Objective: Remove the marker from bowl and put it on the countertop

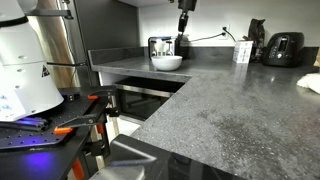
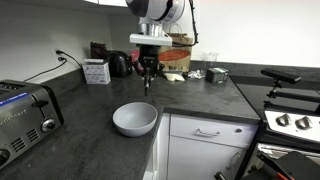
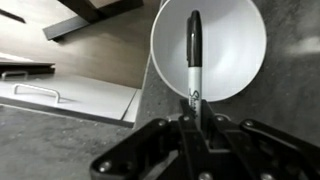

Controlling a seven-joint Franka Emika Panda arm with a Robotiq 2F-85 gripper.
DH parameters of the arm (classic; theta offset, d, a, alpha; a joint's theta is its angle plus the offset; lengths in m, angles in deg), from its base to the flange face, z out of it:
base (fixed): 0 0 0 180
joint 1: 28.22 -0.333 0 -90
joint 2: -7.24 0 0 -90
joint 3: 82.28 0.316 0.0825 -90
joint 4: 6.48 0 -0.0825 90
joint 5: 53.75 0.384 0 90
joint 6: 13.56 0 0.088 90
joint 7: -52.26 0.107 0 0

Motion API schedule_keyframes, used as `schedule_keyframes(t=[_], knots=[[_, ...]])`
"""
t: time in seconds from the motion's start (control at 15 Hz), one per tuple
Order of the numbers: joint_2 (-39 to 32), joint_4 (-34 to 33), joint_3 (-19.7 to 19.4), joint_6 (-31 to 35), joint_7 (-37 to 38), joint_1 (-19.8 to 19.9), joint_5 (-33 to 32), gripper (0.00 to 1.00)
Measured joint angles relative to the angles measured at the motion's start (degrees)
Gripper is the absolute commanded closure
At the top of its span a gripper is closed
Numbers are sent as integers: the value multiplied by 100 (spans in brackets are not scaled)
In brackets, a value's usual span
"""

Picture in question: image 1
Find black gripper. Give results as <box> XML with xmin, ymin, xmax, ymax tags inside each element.
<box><xmin>177</xmin><ymin>0</ymin><xmax>198</xmax><ymax>34</ymax></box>

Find white bowl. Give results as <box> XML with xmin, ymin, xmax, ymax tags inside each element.
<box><xmin>150</xmin><ymin>54</ymin><xmax>184</xmax><ymax>72</ymax></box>

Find silver toaster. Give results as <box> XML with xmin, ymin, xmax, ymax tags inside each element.
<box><xmin>147</xmin><ymin>35</ymin><xmax>178</xmax><ymax>58</ymax></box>

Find white carton box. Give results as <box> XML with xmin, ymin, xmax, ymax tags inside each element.
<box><xmin>232</xmin><ymin>39</ymin><xmax>254</xmax><ymax>65</ymax></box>

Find black foil bag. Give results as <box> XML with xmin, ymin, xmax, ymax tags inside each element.
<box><xmin>247</xmin><ymin>17</ymin><xmax>267</xmax><ymax>62</ymax></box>

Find dark grey cabinet panel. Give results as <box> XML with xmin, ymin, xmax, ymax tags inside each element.
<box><xmin>71</xmin><ymin>0</ymin><xmax>141</xmax><ymax>88</ymax></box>

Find black built-in oven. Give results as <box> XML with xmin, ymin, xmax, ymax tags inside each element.
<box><xmin>114</xmin><ymin>76</ymin><xmax>186</xmax><ymax>122</ymax></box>

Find black toaster with buttons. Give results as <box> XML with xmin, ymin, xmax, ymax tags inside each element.
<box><xmin>261</xmin><ymin>31</ymin><xmax>305</xmax><ymax>68</ymax></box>

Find stainless steel refrigerator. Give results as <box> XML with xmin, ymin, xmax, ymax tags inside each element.
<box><xmin>27</xmin><ymin>0</ymin><xmax>92</xmax><ymax>90</ymax></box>

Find small black device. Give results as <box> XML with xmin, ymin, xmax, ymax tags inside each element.
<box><xmin>61</xmin><ymin>92</ymin><xmax>81</xmax><ymax>102</ymax></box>

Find brown wooden board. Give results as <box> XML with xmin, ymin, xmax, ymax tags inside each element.
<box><xmin>312</xmin><ymin>46</ymin><xmax>320</xmax><ymax>68</ymax></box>

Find white cloth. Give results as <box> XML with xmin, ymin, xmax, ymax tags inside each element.
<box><xmin>295</xmin><ymin>72</ymin><xmax>320</xmax><ymax>95</ymax></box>

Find black glossy appliance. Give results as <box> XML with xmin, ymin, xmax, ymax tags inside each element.
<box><xmin>168</xmin><ymin>151</ymin><xmax>249</xmax><ymax>180</ymax></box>

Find black perforated robot table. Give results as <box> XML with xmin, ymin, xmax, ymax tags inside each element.
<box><xmin>0</xmin><ymin>85</ymin><xmax>118</xmax><ymax>180</ymax></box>

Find black power cord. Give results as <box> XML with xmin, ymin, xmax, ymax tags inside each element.
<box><xmin>186</xmin><ymin>27</ymin><xmax>238</xmax><ymax>44</ymax></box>

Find white wall power outlet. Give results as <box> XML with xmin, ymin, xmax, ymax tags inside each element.
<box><xmin>221</xmin><ymin>23</ymin><xmax>231</xmax><ymax>41</ymax></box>

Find black clamp orange handle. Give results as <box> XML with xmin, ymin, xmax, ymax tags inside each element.
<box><xmin>70</xmin><ymin>123</ymin><xmax>112</xmax><ymax>180</ymax></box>
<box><xmin>52</xmin><ymin>85</ymin><xmax>120</xmax><ymax>136</ymax></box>

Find light grey box with handle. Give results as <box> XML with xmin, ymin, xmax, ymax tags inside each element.
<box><xmin>89</xmin><ymin>133</ymin><xmax>172</xmax><ymax>180</ymax></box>

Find black cable bundle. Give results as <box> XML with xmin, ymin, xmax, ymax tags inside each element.
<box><xmin>0</xmin><ymin>115</ymin><xmax>50</xmax><ymax>132</ymax></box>

